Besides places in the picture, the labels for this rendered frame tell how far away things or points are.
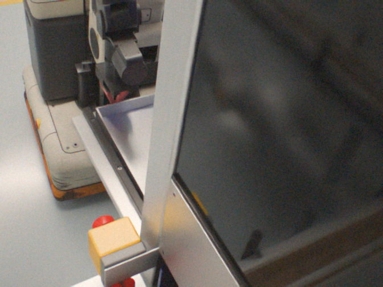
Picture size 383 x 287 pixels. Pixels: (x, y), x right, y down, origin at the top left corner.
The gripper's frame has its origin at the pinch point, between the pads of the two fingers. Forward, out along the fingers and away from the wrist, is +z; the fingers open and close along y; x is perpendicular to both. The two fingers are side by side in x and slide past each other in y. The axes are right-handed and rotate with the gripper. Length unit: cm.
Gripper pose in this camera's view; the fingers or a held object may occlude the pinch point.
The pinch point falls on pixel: (115, 103)
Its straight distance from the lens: 116.0
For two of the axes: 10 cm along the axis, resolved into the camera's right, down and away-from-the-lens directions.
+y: 4.8, 7.0, -5.4
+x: 8.7, -2.7, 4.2
